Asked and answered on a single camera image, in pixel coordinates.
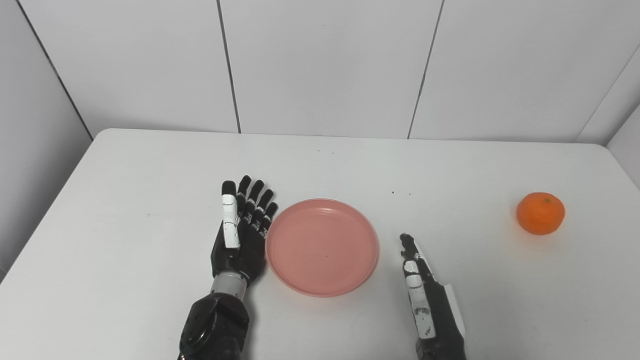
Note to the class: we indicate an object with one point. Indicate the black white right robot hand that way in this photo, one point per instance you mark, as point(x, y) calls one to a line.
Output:
point(442, 325)

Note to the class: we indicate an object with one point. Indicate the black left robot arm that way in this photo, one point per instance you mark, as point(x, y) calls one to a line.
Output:
point(215, 325)

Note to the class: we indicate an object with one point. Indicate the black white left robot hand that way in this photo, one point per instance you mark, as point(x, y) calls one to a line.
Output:
point(247, 250)

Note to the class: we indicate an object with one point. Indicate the orange fruit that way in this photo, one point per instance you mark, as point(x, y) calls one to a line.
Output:
point(541, 214)

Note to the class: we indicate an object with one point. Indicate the pink round plate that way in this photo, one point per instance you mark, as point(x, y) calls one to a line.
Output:
point(322, 247)

